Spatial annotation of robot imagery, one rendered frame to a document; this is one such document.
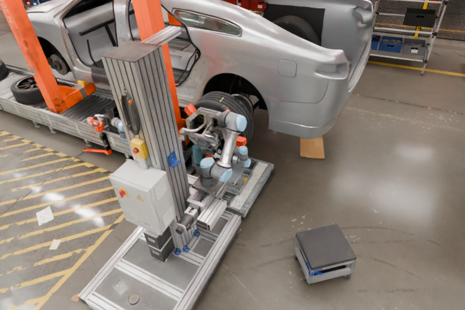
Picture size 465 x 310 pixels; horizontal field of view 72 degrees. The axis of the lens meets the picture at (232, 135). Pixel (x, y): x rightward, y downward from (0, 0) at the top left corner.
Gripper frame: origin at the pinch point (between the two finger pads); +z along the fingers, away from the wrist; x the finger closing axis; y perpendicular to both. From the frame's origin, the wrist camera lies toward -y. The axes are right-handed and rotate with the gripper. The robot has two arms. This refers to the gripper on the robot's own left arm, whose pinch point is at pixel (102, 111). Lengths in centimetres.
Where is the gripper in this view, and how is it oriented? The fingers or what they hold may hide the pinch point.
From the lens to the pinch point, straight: 307.5
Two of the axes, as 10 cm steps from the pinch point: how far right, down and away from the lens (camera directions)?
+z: -7.5, -3.7, 5.5
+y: -0.4, 8.5, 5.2
